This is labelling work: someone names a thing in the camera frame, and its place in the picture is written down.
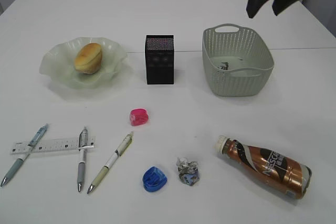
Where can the long paper piece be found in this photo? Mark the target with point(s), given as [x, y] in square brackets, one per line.
[223, 65]

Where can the round paper ball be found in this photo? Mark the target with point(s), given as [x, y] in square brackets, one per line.
[188, 171]

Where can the bread roll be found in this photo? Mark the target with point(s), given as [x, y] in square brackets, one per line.
[88, 59]

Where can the pale green plastic basket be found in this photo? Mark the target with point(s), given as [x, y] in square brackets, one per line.
[250, 61]

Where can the black mesh pen holder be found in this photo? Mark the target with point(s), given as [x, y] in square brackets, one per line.
[159, 59]

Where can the pale green wavy glass plate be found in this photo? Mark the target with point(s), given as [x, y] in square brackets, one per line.
[59, 63]

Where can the beige click pen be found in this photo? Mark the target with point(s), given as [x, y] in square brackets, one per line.
[105, 169]

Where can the grey click pen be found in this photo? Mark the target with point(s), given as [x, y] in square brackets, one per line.
[83, 139]

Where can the light blue click pen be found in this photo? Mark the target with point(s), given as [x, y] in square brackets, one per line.
[20, 160]

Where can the brown Nescafe coffee bottle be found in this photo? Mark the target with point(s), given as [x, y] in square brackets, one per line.
[273, 169]

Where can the pink correction tape dispenser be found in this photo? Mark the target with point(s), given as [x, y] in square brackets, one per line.
[138, 117]

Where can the clear plastic ruler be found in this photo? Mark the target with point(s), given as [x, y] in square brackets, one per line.
[55, 145]

